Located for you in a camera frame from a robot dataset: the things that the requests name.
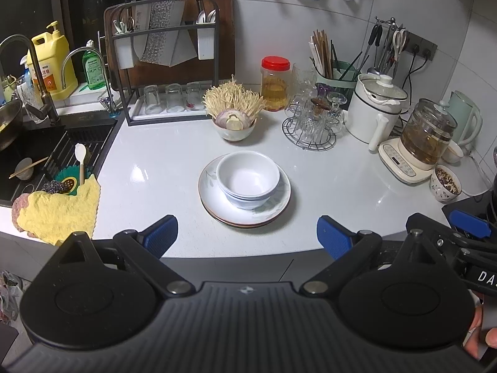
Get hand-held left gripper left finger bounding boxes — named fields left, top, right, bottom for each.
left=58, top=214, right=197, bottom=299

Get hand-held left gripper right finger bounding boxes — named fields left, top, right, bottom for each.
left=299, top=215, right=437, bottom=297

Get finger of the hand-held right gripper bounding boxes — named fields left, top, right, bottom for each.
left=406, top=209, right=497, bottom=276

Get white leaf-print plate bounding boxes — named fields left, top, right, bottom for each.
left=198, top=154, right=292, bottom=221
left=201, top=202, right=290, bottom=226

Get pale blue plastic bowl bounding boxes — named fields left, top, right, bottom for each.
left=219, top=186, right=277, bottom=205
left=227, top=197, right=268, bottom=211

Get plain white bowl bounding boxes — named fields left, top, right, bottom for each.
left=216, top=151, right=281, bottom=199

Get person's right hand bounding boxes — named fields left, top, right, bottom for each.
left=464, top=303, right=497, bottom=361

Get black induction cooktop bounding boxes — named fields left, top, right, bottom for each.
left=442, top=190, right=497, bottom=222

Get patterned bowl of chili flakes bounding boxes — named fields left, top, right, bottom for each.
left=429, top=165, right=463, bottom=204

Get small white tea cup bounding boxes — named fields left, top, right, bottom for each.
left=442, top=142, right=464, bottom=164

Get glass health kettle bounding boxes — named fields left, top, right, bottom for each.
left=378, top=99, right=459, bottom=185

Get mint green electric kettle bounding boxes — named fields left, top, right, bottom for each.
left=447, top=90, right=483, bottom=154

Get yellow dish cloth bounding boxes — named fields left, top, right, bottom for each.
left=17, top=177, right=102, bottom=246

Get green sunflower mat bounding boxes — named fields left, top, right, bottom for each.
left=52, top=165, right=94, bottom=197

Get white silicone spatula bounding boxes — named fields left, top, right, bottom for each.
left=75, top=143, right=88, bottom=185

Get black sink drain rack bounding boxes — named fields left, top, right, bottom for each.
left=43, top=126, right=115, bottom=181

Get white ceramic vegetable bowl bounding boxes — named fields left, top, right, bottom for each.
left=212, top=114, right=257, bottom=141

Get white drip tray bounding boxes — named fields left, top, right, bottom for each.
left=130, top=93, right=212, bottom=121

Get white electric cooking pot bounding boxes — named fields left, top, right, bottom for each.
left=345, top=73, right=409, bottom=151

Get halved purple onion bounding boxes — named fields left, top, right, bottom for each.
left=215, top=109, right=249, bottom=130

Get clear glass tumbler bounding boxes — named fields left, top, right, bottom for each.
left=166, top=83, right=184, bottom=113
left=144, top=85, right=162, bottom=115
left=185, top=81, right=203, bottom=110

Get black metal knife rack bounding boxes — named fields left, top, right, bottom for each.
left=104, top=0, right=221, bottom=127

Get cluster of crystal glasses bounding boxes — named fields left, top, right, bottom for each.
left=289, top=64, right=347, bottom=144

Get wooden chopsticks pair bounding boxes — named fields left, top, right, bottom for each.
left=8, top=156, right=50, bottom=179

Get pink cloth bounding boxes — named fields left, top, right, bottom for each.
left=11, top=196, right=30, bottom=230

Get enoki mushroom bunch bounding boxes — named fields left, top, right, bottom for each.
left=203, top=75, right=265, bottom=123

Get round sink strainer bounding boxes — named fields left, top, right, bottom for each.
left=17, top=157, right=35, bottom=181

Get green chopstick holder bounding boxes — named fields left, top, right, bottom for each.
left=314, top=60, right=360, bottom=99

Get plastic bag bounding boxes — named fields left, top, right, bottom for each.
left=0, top=270, right=24, bottom=321

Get red-lid glass jar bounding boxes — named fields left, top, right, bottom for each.
left=260, top=56, right=292, bottom=112

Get black kitchen sink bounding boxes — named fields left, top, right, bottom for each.
left=0, top=118, right=119, bottom=208

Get bundle of black chopsticks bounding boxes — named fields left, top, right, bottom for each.
left=330, top=39, right=369, bottom=82

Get green dish soap bottle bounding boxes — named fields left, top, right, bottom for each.
left=81, top=40, right=105, bottom=90

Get bundle of wooden chopsticks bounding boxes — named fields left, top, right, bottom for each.
left=310, top=29, right=335, bottom=80

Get plain steel kitchen knife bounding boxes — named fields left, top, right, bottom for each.
left=151, top=0, right=197, bottom=67

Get steel wok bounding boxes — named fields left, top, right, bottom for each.
left=0, top=99, right=24, bottom=152

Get dark kitchen faucet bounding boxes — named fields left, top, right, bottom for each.
left=0, top=34, right=61, bottom=125

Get white cutlery cup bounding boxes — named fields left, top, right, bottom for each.
left=113, top=23, right=136, bottom=68
left=197, top=21, right=216, bottom=61

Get chrome gooseneck faucet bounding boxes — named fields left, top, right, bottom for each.
left=61, top=46, right=117, bottom=115

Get kitchen scissors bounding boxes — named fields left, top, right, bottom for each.
left=390, top=29, right=408, bottom=63

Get hammered steel cleaver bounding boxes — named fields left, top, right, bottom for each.
left=134, top=0, right=175, bottom=65

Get yellow detergent bottle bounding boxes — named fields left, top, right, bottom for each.
left=30, top=21, right=78, bottom=102

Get wooden cutting board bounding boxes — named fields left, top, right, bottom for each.
left=105, top=0, right=236, bottom=86

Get pale green teapot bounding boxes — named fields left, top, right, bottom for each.
left=0, top=74, right=18, bottom=104

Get metal utensil hook rack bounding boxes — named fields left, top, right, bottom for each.
left=375, top=16, right=406, bottom=32

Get wire glass rack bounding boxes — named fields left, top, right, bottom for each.
left=282, top=113, right=338, bottom=151

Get black power cords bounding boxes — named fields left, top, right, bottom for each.
left=400, top=47, right=431, bottom=94

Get dark wall outlet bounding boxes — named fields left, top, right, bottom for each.
left=404, top=33, right=438, bottom=61

